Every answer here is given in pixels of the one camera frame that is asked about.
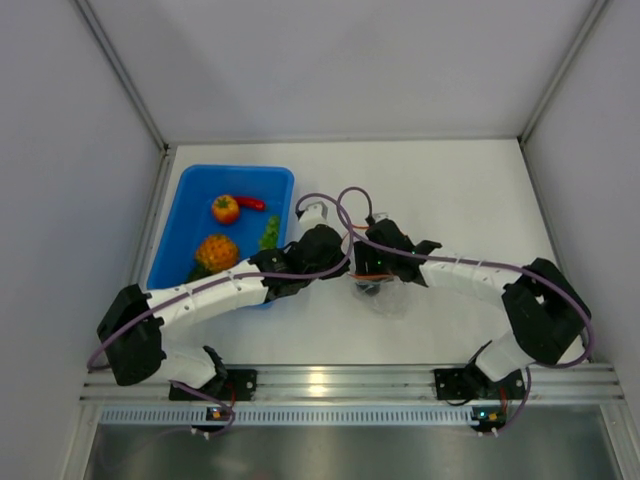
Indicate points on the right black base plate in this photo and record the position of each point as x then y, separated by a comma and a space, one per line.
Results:
459, 384

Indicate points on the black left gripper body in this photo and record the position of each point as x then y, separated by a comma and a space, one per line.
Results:
332, 263

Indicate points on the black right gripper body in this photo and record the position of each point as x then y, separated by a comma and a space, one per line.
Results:
381, 265

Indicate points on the aluminium mounting rail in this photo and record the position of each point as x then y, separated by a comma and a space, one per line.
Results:
405, 384

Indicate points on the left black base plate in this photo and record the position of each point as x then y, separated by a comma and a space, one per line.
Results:
239, 384

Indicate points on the fake orange peach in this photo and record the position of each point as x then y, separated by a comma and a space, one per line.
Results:
225, 210

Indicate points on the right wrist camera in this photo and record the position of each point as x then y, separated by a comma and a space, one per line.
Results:
373, 218

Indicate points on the fake dark eggplant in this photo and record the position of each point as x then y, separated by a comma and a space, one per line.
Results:
369, 288

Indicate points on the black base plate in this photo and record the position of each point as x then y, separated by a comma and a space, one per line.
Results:
459, 384
239, 384

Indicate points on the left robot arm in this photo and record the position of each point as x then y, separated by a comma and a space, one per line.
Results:
140, 331

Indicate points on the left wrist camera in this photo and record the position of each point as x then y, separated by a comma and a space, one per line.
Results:
313, 215

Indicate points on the blue plastic bin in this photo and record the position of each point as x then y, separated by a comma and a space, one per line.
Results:
190, 220

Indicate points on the fake pineapple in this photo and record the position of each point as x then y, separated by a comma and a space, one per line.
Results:
214, 255

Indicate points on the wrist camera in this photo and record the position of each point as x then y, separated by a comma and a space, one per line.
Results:
313, 215
373, 218

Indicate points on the fake red chili pepper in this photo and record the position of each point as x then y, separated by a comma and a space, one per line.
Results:
251, 203

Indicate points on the clear zip top bag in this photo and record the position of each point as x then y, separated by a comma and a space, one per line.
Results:
392, 302

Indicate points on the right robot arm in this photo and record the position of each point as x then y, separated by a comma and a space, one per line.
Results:
545, 313

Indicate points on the fake green grapes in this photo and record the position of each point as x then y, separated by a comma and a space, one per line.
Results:
270, 236

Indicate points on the slotted cable duct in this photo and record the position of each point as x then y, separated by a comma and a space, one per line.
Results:
292, 416

